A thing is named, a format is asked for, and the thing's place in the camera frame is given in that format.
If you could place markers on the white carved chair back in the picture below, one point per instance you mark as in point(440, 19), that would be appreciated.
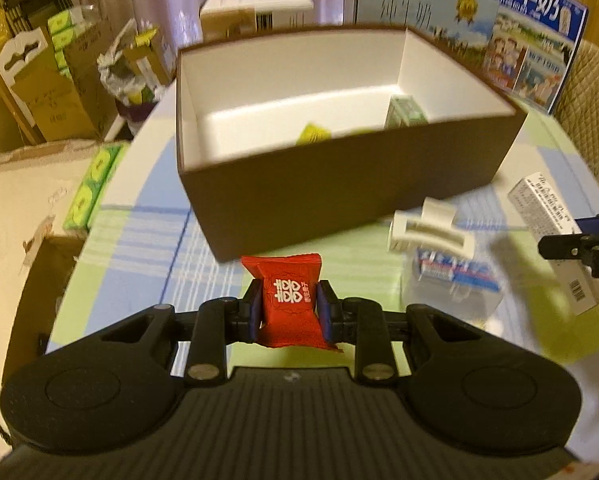
point(22, 47)

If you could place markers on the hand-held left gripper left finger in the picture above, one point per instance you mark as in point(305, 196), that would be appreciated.
point(253, 305)

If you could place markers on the green medicine box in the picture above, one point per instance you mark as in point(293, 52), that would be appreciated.
point(404, 112)

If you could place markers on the bin with rubbish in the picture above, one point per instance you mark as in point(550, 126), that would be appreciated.
point(114, 65)

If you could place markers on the clear floss box blue label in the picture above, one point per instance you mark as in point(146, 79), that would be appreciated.
point(449, 272)

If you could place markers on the dark blue milk carton box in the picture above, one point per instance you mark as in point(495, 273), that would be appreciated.
point(534, 60)

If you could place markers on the chair with quilted beige cover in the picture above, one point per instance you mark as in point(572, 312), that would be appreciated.
point(594, 100)

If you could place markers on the green tissue pack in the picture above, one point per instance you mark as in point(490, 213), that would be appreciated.
point(62, 44)
point(59, 21)

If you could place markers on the green tissue multipack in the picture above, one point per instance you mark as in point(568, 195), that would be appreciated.
point(92, 185)

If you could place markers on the white appliance box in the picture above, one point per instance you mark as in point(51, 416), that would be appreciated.
point(249, 10)

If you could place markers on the small open yellow carton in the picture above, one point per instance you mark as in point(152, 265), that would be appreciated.
point(149, 60)

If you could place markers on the flat cardboard sheet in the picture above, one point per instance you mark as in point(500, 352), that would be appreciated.
point(44, 150)

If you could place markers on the white medicine box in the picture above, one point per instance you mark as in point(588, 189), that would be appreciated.
point(544, 200)

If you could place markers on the red candy packet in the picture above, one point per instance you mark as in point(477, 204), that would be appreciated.
point(289, 300)

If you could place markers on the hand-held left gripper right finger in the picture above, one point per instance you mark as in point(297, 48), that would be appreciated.
point(324, 305)

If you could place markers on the brown cardboard storage box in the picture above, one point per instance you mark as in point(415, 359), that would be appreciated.
point(329, 195)

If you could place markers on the cream printed bedsheet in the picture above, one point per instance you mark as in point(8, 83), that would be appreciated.
point(9, 220)

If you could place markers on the light blue milk carton box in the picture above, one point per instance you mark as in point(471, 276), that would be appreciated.
point(429, 5)

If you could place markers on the yellow snack packet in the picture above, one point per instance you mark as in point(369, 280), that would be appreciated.
point(313, 134)

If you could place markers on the white hair claw clip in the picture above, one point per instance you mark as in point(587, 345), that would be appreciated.
point(419, 235)

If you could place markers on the large open cardboard box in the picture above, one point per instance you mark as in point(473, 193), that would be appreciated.
point(74, 105)

